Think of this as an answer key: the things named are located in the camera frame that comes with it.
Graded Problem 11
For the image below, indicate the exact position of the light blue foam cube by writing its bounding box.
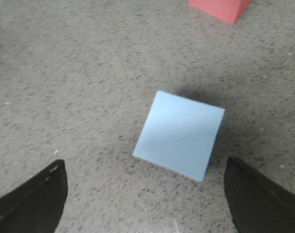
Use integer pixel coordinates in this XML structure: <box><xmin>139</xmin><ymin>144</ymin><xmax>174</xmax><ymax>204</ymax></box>
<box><xmin>133</xmin><ymin>91</ymin><xmax>225</xmax><ymax>182</ymax></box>

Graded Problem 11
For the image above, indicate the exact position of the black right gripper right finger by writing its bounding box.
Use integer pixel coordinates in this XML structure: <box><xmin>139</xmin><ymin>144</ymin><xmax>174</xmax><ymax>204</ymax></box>
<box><xmin>224</xmin><ymin>157</ymin><xmax>295</xmax><ymax>233</ymax></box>

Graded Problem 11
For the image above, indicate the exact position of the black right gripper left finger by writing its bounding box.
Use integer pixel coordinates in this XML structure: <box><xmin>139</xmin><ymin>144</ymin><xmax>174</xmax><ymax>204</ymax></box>
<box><xmin>0</xmin><ymin>159</ymin><xmax>68</xmax><ymax>233</ymax></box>

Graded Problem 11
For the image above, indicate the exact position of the red textured foam cube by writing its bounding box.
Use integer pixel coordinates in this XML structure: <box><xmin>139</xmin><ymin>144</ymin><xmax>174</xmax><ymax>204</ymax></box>
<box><xmin>189</xmin><ymin>0</ymin><xmax>252</xmax><ymax>25</ymax></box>

